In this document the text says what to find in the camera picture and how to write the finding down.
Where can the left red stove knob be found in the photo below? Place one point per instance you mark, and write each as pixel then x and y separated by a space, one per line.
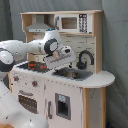
pixel 15 78

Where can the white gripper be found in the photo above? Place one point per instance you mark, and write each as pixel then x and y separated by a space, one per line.
pixel 61 57

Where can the right red stove knob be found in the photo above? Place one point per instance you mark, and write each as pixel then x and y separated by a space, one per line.
pixel 34 83

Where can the wooden toy kitchen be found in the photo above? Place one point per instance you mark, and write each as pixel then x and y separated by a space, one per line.
pixel 93 89

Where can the black stovetop red burners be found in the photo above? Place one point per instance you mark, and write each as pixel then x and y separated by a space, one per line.
pixel 34 66

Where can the red stove knob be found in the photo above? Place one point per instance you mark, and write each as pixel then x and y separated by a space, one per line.
pixel 15 78
pixel 34 83

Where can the oven door with window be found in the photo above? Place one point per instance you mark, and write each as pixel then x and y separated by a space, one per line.
pixel 27 101

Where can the black toy faucet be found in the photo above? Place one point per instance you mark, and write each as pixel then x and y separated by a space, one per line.
pixel 82 63

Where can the toy microwave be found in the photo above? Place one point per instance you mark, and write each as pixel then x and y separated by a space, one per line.
pixel 73 23

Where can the metal sink basin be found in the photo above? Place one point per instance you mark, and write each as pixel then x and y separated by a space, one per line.
pixel 73 74

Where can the cabinet door ice dispenser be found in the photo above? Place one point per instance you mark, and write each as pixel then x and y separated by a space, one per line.
pixel 64 105

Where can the grey range hood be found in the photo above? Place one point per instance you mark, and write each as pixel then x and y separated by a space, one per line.
pixel 40 23

